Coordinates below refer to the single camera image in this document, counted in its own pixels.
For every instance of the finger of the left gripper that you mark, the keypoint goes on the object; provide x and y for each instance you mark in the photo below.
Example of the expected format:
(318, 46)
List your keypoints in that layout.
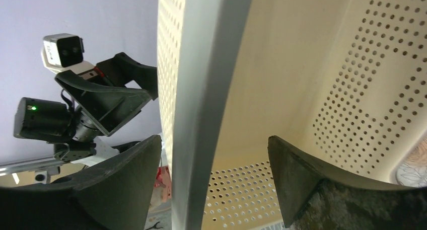
(118, 105)
(121, 69)

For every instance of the cream perforated plastic basket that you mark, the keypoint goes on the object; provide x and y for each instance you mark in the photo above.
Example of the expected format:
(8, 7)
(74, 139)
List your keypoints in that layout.
(341, 80)

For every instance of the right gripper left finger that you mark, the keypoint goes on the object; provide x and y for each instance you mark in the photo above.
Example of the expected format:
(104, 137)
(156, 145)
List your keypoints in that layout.
(113, 194)

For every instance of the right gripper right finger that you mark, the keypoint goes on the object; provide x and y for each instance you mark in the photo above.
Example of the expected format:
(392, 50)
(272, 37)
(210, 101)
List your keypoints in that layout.
(314, 194)

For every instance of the aluminium frame rail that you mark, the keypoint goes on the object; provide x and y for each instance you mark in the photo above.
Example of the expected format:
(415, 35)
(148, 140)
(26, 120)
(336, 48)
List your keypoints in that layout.
(30, 165)

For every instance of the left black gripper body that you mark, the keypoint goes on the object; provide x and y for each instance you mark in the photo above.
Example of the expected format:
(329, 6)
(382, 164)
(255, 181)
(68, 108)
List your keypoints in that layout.
(88, 110)

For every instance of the floral patterned table mat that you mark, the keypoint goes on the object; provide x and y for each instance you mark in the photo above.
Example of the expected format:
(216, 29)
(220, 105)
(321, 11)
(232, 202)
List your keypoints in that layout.
(412, 171)

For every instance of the pink perforated plastic basket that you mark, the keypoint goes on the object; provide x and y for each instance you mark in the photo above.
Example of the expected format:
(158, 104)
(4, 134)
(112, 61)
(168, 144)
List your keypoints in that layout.
(162, 188)

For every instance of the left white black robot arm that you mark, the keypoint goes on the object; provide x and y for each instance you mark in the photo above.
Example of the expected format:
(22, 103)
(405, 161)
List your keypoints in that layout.
(53, 122)

